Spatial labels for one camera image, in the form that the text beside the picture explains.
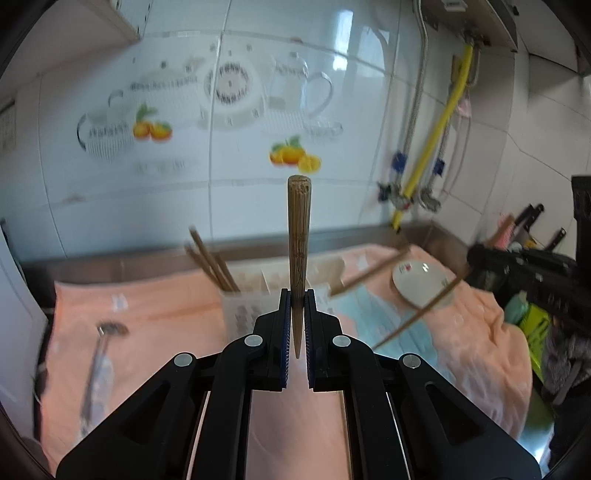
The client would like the wooden chopstick six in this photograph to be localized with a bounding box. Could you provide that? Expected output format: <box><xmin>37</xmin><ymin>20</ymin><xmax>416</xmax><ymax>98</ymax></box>
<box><xmin>373</xmin><ymin>215</ymin><xmax>515</xmax><ymax>350</ymax></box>

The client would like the wooden chopstick seven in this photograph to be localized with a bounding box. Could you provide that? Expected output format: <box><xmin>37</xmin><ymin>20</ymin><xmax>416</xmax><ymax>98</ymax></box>
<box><xmin>329</xmin><ymin>246</ymin><xmax>411</xmax><ymax>297</ymax></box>

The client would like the wooden chopstick two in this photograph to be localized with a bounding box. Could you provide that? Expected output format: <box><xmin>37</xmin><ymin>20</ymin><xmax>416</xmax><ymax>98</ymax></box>
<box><xmin>189</xmin><ymin>226</ymin><xmax>217</xmax><ymax>264</ymax></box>

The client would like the wooden chopstick three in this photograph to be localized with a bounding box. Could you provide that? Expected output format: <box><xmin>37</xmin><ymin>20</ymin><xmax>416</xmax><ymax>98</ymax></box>
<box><xmin>213</xmin><ymin>253</ymin><xmax>239</xmax><ymax>292</ymax></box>

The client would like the wooden chopstick four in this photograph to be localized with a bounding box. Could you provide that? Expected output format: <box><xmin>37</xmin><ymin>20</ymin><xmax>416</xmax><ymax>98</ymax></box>
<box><xmin>287</xmin><ymin>175</ymin><xmax>311</xmax><ymax>358</ymax></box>

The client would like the wooden chopstick one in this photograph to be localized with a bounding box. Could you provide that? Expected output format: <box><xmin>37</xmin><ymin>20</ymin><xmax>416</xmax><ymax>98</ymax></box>
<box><xmin>184</xmin><ymin>245</ymin><xmax>230</xmax><ymax>292</ymax></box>

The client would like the grey gloved right hand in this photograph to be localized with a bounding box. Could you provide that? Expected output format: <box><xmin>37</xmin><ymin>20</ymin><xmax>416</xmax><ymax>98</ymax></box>
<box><xmin>542</xmin><ymin>324</ymin><xmax>590</xmax><ymax>406</ymax></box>

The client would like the green dish rack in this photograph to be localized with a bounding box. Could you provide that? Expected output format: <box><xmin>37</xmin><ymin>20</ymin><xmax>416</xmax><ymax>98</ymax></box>
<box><xmin>519</xmin><ymin>304</ymin><xmax>552</xmax><ymax>377</ymax></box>

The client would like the metal spoon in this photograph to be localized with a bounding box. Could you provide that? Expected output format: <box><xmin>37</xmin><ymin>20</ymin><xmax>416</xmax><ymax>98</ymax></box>
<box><xmin>79</xmin><ymin>321</ymin><xmax>128</xmax><ymax>438</ymax></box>

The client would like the white floral plate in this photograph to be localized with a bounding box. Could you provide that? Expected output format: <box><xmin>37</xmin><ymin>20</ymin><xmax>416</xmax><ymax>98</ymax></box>
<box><xmin>392</xmin><ymin>260</ymin><xmax>454</xmax><ymax>309</ymax></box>

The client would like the metal angle valve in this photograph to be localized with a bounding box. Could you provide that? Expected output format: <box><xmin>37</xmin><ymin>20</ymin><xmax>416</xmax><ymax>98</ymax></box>
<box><xmin>419</xmin><ymin>188</ymin><xmax>442</xmax><ymax>213</ymax></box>

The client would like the pink towel mat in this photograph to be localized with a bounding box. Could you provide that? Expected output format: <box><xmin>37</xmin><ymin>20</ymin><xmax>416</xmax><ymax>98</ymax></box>
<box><xmin>40</xmin><ymin>271</ymin><xmax>532</xmax><ymax>479</ymax></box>

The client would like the white microwave oven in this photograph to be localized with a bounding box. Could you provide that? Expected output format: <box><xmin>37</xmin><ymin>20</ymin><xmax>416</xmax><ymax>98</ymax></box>
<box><xmin>0</xmin><ymin>239</ymin><xmax>47</xmax><ymax>437</ymax></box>

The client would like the cream utensil holder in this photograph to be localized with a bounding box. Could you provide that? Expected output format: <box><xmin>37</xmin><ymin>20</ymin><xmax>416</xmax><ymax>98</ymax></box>
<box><xmin>221</xmin><ymin>254</ymin><xmax>346</xmax><ymax>341</ymax></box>

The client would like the black handled knife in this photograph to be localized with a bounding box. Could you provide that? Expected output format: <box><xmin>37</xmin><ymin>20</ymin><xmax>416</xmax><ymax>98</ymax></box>
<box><xmin>544</xmin><ymin>228</ymin><xmax>567</xmax><ymax>252</ymax></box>
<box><xmin>509</xmin><ymin>203</ymin><xmax>545</xmax><ymax>250</ymax></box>

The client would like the right braided metal hose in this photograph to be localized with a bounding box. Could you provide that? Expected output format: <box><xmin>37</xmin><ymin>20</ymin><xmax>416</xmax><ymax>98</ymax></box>
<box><xmin>421</xmin><ymin>124</ymin><xmax>456</xmax><ymax>204</ymax></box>

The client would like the braided metal hose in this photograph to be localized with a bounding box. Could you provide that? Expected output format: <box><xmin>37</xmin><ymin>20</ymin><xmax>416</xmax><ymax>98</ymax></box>
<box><xmin>421</xmin><ymin>124</ymin><xmax>456</xmax><ymax>204</ymax></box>
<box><xmin>392</xmin><ymin>0</ymin><xmax>431</xmax><ymax>195</ymax></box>

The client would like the yellow gas hose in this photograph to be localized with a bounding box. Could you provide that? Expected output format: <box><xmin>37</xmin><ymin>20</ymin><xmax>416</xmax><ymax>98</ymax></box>
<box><xmin>390</xmin><ymin>43</ymin><xmax>476</xmax><ymax>232</ymax></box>

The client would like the red handled valve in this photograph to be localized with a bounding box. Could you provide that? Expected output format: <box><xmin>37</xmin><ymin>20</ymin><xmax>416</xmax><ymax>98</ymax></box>
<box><xmin>378</xmin><ymin>182</ymin><xmax>412</xmax><ymax>211</ymax></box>

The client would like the left braided metal hose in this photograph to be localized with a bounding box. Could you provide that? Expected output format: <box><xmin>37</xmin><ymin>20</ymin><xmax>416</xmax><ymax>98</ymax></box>
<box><xmin>392</xmin><ymin>0</ymin><xmax>431</xmax><ymax>195</ymax></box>

